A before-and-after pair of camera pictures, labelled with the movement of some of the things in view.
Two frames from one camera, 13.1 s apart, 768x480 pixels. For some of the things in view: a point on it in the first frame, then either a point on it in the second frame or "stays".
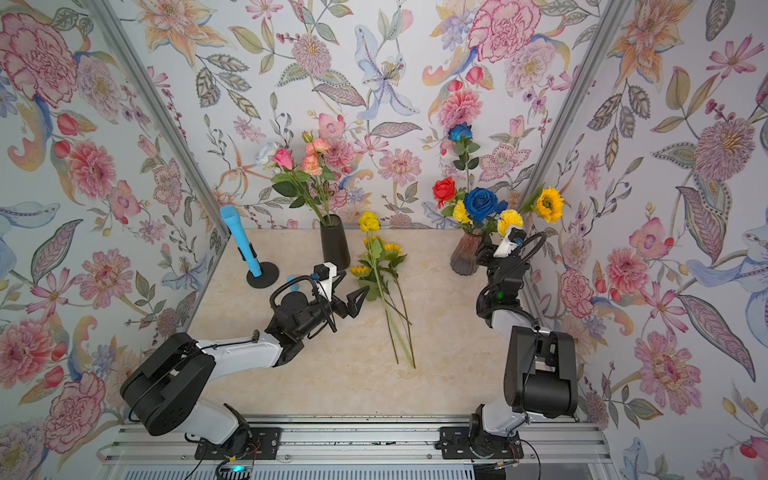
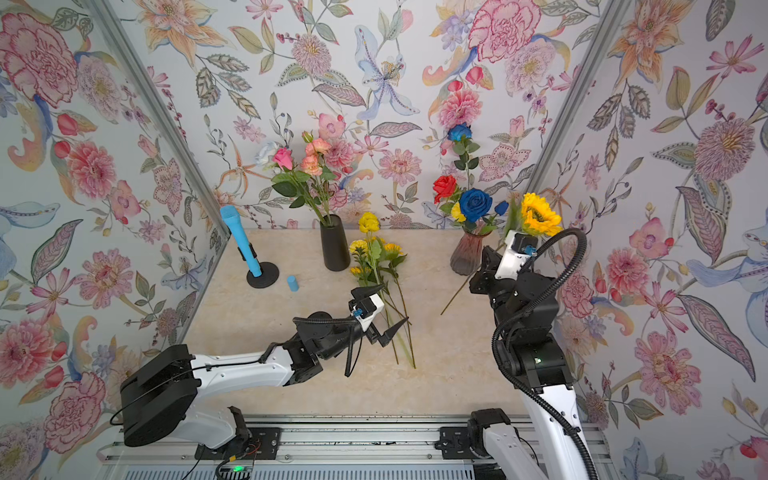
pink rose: [284, 158] stays
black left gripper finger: [337, 279] to [363, 292]
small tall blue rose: [457, 131] stays
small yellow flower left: [460, 213] stays
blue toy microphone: [232, 214] stays
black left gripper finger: [355, 300] to [391, 332]
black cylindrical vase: [335, 247] stays
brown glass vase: [464, 258] stays
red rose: [444, 190] stays
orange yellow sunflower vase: [548, 203] to [538, 217]
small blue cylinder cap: [294, 287] stays
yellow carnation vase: [507, 218] to [358, 244]
